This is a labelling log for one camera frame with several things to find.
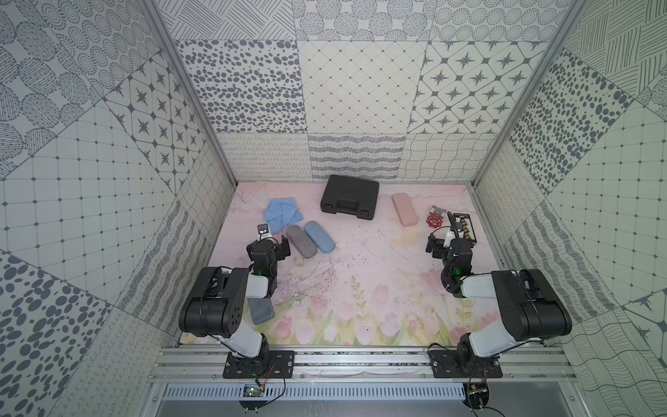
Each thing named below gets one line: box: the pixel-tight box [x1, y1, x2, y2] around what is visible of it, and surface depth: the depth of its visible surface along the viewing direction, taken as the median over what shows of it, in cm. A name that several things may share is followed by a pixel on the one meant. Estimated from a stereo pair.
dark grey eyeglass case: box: [246, 297, 275, 325], surface depth 83 cm
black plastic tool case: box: [320, 173, 380, 220], surface depth 113 cm
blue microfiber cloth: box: [264, 197, 304, 234], surface depth 109 cm
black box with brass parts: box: [452, 212, 477, 244], surface depth 107 cm
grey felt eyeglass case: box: [285, 224, 318, 259], surface depth 100 cm
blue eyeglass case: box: [303, 220, 336, 253], surface depth 101 cm
